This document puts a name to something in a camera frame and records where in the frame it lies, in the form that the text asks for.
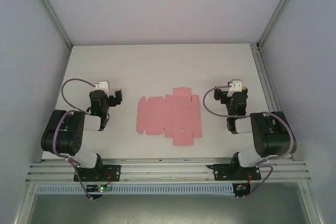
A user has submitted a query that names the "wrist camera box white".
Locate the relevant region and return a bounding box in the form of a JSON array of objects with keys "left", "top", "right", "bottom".
[
  {"left": 227, "top": 79, "right": 244, "bottom": 98},
  {"left": 94, "top": 80, "right": 110, "bottom": 90}
]

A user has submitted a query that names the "pink paper box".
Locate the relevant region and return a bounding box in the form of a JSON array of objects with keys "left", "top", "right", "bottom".
[{"left": 135, "top": 87, "right": 203, "bottom": 146}]

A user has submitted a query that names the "aluminium mounting rail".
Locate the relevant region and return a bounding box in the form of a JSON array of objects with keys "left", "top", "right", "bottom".
[{"left": 25, "top": 157, "right": 313, "bottom": 183}]

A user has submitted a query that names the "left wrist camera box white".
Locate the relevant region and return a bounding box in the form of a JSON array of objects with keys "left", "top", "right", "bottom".
[{"left": 94, "top": 80, "right": 110, "bottom": 90}]

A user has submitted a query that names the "white slotted cable duct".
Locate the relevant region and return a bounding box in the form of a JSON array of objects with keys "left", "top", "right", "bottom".
[{"left": 35, "top": 184, "right": 235, "bottom": 195}]

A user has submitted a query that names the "circuit board with green light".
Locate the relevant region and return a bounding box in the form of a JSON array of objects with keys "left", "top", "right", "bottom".
[{"left": 85, "top": 184, "right": 113, "bottom": 201}]

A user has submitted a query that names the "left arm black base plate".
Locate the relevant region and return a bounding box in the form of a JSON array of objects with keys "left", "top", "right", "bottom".
[{"left": 73, "top": 164, "right": 122, "bottom": 183}]

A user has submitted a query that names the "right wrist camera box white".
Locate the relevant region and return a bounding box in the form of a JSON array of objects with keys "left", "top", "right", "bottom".
[{"left": 227, "top": 79, "right": 244, "bottom": 98}]

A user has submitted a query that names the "aluminium frame post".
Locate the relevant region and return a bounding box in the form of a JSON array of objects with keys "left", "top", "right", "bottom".
[
  {"left": 25, "top": 0, "right": 73, "bottom": 49},
  {"left": 256, "top": 0, "right": 307, "bottom": 50}
]

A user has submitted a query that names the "aluminium side rail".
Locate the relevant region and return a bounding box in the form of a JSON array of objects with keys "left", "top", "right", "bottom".
[{"left": 249, "top": 42, "right": 283, "bottom": 116}]

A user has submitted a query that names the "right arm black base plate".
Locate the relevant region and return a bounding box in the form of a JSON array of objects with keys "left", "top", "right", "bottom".
[{"left": 211, "top": 163, "right": 262, "bottom": 182}]

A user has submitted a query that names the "small circuit board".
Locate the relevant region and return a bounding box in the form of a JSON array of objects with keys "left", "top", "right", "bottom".
[{"left": 234, "top": 183, "right": 252, "bottom": 199}]

